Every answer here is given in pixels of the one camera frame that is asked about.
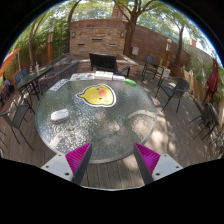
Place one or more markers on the orange canopy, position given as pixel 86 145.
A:
pixel 8 60

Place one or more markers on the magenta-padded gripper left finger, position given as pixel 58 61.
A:
pixel 56 165

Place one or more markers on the large forked tree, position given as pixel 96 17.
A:
pixel 129 36

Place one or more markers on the white book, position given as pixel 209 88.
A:
pixel 108 75
pixel 99 75

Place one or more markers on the black metal mesh chair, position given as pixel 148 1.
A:
pixel 178 87
pixel 206 116
pixel 16 116
pixel 150 61
pixel 20 73

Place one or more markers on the small white box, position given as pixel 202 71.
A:
pixel 118 78

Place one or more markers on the dark round patio table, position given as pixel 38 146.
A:
pixel 33 75

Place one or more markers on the white lettered plate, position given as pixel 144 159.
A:
pixel 59 84

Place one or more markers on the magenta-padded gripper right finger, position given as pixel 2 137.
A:
pixel 166 165

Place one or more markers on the red closed umbrella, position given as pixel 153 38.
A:
pixel 213 78

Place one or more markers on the yellow duck-shaped mouse pad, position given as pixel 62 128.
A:
pixel 96 95

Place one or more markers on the clear drink cup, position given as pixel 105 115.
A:
pixel 37 68

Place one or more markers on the green packet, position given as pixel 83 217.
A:
pixel 130 82

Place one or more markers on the black slatted wooden chair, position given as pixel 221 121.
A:
pixel 103 61

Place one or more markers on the grey wall box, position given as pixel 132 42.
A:
pixel 135 51

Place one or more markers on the wooden lamp post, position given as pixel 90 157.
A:
pixel 50 46
pixel 166 53

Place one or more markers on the white computer mouse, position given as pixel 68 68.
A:
pixel 60 115

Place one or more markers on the colourful printed sheet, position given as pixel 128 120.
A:
pixel 81 76

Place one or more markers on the grey wicker chair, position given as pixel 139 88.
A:
pixel 63 73
pixel 60 60

